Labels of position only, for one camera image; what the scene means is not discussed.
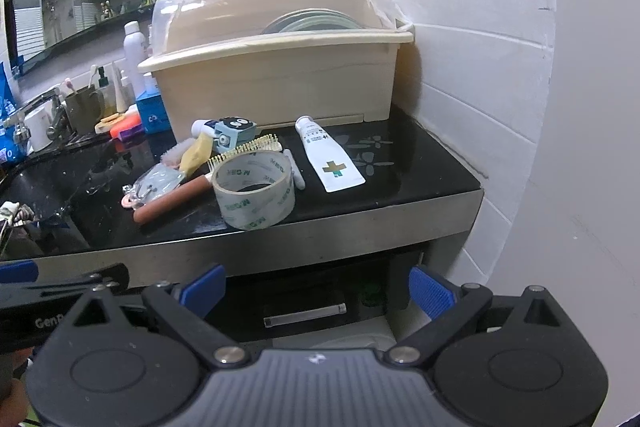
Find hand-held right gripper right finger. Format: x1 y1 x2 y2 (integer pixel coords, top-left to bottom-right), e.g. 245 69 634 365
384 266 571 367

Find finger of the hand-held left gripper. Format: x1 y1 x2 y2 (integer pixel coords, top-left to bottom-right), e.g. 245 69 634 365
0 260 131 308

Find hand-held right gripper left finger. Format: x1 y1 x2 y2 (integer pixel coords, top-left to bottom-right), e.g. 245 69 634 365
60 263 251 369

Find clear tape roll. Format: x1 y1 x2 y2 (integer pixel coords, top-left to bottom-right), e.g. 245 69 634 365
211 150 297 231

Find grey drawer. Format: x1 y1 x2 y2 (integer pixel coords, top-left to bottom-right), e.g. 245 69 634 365
222 252 426 343

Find patterned cloth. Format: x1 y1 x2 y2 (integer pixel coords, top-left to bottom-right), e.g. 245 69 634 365
0 201 37 229

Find black sink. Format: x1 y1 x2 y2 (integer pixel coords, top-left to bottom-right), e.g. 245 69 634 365
0 138 126 259

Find clear packet with keys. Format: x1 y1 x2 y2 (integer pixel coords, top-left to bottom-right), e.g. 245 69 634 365
121 164 187 210

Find yellow cloth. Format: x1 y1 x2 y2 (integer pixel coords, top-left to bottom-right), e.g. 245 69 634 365
179 132 221 178

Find pink white brush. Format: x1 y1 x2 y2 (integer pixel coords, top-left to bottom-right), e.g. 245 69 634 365
159 138 201 168

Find white cup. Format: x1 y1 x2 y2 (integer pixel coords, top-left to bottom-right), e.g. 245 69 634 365
22 102 64 152

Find white pen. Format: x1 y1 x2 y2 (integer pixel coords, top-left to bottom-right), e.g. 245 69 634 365
282 149 307 191

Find blue toy box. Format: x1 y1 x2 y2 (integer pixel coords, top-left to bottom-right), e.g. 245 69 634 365
214 116 258 152

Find small white tube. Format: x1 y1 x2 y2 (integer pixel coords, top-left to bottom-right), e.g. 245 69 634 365
191 119 221 139

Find blue packet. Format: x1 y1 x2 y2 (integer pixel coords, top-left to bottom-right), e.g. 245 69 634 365
0 62 22 166

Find metal faucet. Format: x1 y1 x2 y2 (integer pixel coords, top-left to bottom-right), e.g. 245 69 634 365
2 88 69 142

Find white ointment tube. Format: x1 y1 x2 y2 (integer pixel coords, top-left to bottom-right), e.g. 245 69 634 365
294 115 367 194

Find green mug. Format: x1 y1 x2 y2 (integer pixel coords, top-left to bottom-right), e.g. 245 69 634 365
65 87 105 134

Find wooden soap dish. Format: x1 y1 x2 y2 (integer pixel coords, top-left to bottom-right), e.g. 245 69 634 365
95 112 126 134

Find blue tissue box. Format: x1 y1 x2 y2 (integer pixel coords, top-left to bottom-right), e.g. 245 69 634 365
136 91 176 136

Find orange soap box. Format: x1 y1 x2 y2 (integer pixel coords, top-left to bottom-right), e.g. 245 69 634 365
110 113 144 140

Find dark pump bottle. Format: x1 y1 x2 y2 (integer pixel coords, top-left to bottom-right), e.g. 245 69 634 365
96 66 119 118

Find white cone tube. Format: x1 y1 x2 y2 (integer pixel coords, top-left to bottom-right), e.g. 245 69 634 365
111 61 132 113

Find beige dish rack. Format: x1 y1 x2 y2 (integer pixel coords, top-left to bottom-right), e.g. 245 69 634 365
137 0 416 140

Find white bottle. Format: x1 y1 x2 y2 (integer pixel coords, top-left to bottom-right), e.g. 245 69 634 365
123 21 147 96

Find stack of grey plates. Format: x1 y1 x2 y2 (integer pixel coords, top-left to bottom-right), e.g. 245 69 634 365
260 8 361 36

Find brown handled hairbrush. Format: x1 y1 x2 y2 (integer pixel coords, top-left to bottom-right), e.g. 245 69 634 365
132 133 281 224

